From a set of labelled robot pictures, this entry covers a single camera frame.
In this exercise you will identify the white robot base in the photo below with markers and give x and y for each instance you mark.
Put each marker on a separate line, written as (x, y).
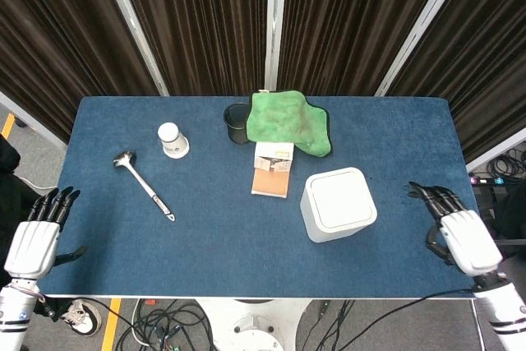
(255, 326)

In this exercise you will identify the white square plastic container lid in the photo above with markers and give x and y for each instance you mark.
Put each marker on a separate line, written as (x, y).
(341, 197)

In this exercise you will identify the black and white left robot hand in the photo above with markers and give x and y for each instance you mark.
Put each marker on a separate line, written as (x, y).
(30, 250)

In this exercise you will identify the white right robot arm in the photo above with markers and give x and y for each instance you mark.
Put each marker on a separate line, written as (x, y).
(503, 314)

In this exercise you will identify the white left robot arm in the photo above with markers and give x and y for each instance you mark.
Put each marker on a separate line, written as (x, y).
(16, 318)

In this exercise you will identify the brown and white cardboard box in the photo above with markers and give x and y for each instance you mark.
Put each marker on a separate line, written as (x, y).
(269, 182)

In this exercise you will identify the white paper cup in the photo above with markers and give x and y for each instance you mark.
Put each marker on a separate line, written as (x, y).
(172, 141)

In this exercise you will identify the blue carpeted table top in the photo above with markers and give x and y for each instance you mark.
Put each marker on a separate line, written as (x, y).
(230, 252)

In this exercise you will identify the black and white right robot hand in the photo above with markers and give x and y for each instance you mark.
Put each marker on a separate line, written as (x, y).
(468, 244)

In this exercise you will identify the white and black sneaker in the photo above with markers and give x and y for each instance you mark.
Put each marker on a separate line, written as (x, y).
(82, 318)

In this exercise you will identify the metal ladle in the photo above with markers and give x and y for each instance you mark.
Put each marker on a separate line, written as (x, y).
(141, 184)

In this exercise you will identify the green cloth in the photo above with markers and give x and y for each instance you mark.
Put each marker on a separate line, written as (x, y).
(283, 121)

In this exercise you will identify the dark brown curtain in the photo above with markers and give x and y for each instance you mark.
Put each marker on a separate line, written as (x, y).
(485, 59)
(197, 26)
(349, 26)
(53, 38)

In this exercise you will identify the white partition bottom rail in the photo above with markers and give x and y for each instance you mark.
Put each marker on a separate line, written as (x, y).
(499, 147)
(29, 118)

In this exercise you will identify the white partition post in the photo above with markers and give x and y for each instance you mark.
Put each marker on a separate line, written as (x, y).
(419, 26)
(274, 18)
(131, 22)

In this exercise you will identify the white square bin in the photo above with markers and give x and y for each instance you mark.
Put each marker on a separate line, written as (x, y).
(314, 227)

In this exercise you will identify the black mesh pen cup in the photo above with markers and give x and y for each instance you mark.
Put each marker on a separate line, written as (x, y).
(235, 123)

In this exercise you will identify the black power strip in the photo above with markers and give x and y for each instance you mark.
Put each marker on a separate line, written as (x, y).
(487, 181)

